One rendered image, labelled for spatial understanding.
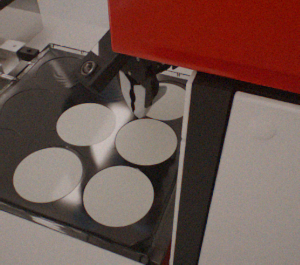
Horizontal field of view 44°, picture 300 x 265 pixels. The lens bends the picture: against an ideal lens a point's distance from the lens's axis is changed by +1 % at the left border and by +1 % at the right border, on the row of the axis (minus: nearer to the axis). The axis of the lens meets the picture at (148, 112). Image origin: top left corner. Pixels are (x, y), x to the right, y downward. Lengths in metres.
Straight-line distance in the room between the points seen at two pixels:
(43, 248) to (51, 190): 0.13
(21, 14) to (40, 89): 0.29
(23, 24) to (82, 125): 0.42
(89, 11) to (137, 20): 2.61
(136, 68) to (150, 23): 0.35
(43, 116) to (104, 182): 0.18
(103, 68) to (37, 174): 0.19
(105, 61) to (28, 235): 0.23
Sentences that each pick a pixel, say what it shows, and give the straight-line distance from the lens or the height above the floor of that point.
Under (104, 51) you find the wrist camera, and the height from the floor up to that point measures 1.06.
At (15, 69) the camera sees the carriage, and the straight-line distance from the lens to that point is 0.82.
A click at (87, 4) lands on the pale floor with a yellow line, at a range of 2.90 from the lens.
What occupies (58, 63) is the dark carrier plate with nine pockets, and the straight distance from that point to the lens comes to 0.77.
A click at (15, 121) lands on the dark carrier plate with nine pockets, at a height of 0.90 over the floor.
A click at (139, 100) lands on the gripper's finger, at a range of 0.58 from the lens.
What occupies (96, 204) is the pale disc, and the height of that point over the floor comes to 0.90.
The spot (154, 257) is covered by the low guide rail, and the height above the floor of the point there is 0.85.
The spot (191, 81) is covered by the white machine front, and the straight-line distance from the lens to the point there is 0.20.
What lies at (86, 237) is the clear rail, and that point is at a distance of 0.50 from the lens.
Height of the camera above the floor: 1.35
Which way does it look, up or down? 44 degrees down
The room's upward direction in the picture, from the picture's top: straight up
